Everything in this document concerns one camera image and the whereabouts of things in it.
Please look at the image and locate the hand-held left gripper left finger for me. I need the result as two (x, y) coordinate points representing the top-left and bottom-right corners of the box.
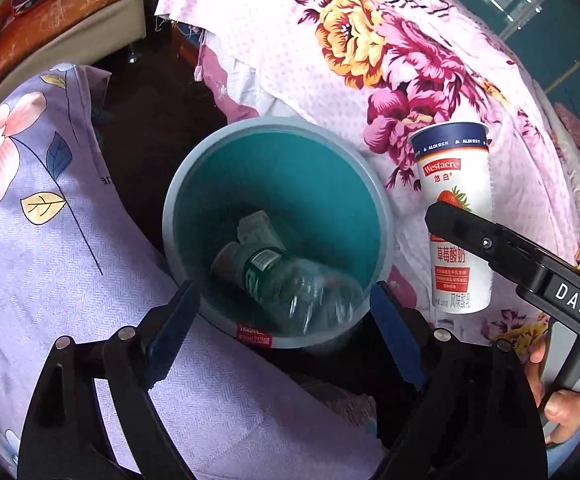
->
(17, 280), (201, 480)

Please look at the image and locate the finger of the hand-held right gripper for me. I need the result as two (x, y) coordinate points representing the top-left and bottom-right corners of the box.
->
(424, 202), (580, 329)

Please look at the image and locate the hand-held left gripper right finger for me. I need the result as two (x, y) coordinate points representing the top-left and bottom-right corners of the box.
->
(369, 280), (548, 480)

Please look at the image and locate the white strawberry yogurt cup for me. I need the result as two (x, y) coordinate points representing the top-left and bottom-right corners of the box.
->
(410, 121), (495, 316)

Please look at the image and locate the teal plastic bin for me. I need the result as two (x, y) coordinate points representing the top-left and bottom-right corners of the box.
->
(162, 116), (395, 352)

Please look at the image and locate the person's right hand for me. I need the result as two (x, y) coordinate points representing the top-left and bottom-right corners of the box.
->
(526, 339), (580, 446)

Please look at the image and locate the pink fleece blanket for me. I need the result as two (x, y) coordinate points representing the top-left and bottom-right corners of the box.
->
(552, 102), (580, 155)

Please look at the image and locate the clear plastic bottle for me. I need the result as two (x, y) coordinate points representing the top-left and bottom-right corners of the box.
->
(211, 241), (365, 337)

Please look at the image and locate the crumpled clear plastic wrapper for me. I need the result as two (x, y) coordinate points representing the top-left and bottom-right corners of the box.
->
(236, 211), (291, 252)

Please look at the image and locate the purple floral bedsheet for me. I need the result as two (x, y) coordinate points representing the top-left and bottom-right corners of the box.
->
(0, 62), (387, 480)

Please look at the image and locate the teal glass cabinet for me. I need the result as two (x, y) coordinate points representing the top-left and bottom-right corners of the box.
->
(442, 0), (580, 133)

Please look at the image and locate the pink floral bedsheet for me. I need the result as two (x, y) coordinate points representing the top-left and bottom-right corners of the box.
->
(155, 0), (580, 357)

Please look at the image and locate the pink white quilt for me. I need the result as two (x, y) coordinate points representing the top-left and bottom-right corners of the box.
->
(197, 30), (293, 128)

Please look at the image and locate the cream armchair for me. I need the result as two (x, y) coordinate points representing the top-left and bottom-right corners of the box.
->
(0, 0), (147, 121)

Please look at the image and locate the orange leather seat cushion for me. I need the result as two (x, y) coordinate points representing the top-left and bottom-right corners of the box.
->
(0, 0), (145, 90)

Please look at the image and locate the wooden bed frame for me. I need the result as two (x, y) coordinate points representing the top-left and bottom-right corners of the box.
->
(171, 24), (207, 72)

